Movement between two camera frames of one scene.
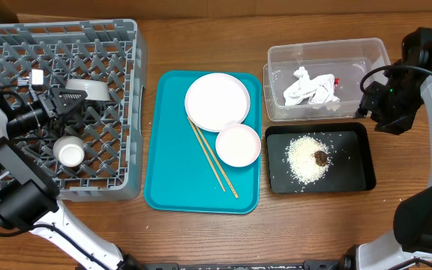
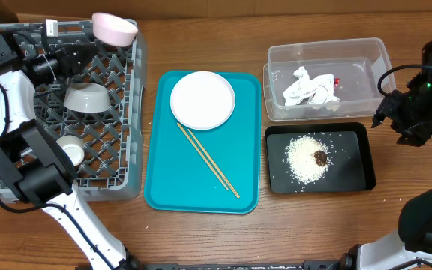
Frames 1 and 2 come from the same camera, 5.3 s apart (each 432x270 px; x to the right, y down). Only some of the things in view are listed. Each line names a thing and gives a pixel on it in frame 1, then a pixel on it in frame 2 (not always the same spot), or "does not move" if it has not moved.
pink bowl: [238, 145] → [113, 30]
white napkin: [319, 90] does not move
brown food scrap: [321, 157] does not move
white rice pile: [301, 160] does not move
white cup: [69, 151] does not move
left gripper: [59, 103] → [70, 60]
